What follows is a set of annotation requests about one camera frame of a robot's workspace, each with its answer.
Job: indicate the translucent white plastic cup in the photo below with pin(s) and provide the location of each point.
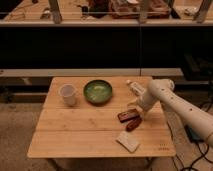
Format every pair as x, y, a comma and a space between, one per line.
68, 94

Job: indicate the small brown oblong object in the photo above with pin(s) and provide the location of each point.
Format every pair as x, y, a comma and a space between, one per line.
133, 124

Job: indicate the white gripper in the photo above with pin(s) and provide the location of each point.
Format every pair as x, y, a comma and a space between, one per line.
143, 102

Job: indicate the dark brown rectangular eraser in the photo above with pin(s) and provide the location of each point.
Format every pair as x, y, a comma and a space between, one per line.
128, 115

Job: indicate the wooden folding table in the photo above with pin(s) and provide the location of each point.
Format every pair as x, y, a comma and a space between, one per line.
88, 131

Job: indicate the background workbench shelf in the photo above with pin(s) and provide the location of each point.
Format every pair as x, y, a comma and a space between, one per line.
110, 13

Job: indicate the white sponge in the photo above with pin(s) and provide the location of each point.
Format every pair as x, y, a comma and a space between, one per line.
128, 141

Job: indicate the blue power adapter box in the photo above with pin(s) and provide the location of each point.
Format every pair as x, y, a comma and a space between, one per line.
193, 137

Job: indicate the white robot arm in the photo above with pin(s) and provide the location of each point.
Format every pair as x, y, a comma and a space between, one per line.
162, 90

